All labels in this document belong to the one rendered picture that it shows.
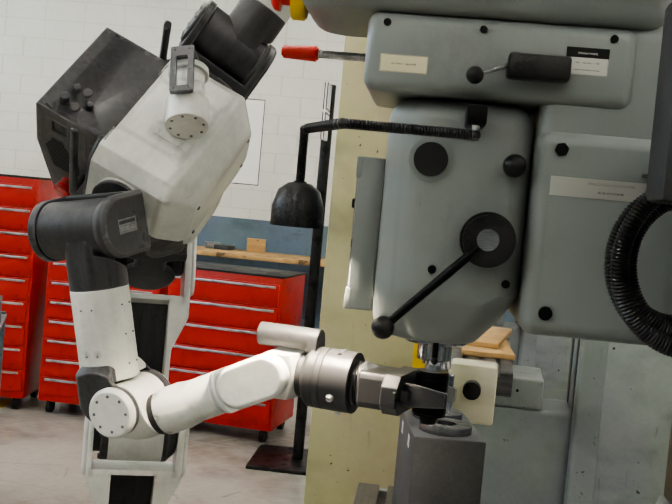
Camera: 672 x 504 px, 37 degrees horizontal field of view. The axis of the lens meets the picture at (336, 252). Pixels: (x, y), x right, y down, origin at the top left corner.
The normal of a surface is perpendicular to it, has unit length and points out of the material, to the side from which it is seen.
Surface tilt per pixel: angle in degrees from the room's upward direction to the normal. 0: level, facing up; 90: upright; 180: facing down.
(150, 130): 58
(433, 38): 90
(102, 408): 96
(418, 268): 90
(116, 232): 81
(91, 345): 96
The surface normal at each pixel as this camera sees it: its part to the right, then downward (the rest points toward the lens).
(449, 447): 0.04, 0.06
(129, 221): 0.91, -0.05
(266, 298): -0.23, 0.03
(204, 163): 0.78, 0.02
